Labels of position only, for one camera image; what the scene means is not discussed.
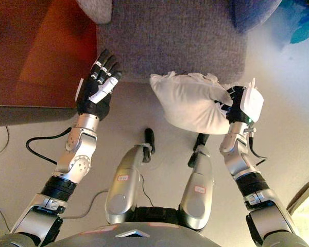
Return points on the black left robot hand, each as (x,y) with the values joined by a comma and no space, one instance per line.
(92,103)

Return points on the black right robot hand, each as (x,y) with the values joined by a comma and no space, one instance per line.
(251,105)

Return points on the small cream tasselled pillow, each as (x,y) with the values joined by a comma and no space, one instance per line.
(190,103)

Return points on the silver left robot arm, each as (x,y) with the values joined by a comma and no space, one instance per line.
(77,159)

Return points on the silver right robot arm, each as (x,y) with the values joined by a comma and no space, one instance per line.
(239,159)

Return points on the black right robot foot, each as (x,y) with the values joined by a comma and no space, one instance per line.
(201,140)

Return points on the black robot foot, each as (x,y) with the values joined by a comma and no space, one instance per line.
(149,136)
(201,140)

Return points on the black left robot foot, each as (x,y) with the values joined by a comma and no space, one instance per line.
(149,136)

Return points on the reddish brown wooden cabinet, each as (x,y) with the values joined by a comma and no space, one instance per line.
(41,51)

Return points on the silver left robot leg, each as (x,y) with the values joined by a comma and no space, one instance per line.
(123,185)

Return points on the silver robot leg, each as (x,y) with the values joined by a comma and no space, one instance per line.
(123,185)
(198,190)

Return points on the green leafy potted plant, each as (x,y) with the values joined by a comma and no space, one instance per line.
(305,31)

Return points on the silver right robot leg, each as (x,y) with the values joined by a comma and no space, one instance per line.
(198,190)

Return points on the grey fabric tub armchair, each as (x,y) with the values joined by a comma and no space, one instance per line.
(175,38)

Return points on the cream bed cover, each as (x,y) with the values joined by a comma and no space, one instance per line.
(307,203)

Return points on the grey robot torso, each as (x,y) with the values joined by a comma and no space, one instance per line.
(134,236)

